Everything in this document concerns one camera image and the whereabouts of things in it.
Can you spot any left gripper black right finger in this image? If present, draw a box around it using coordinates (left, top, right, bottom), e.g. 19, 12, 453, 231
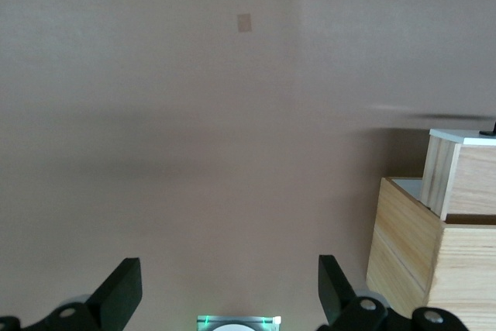
318, 255, 388, 331

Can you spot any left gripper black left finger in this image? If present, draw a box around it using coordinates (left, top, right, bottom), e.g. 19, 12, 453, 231
38, 257, 143, 331

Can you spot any light wooden drawer cabinet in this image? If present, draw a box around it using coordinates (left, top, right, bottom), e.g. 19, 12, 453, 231
366, 176, 496, 331

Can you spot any small brown tape patch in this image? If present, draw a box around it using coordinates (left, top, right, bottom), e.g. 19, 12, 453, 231
236, 13, 253, 33

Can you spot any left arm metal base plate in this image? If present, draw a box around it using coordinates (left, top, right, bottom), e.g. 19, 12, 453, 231
196, 315, 282, 331

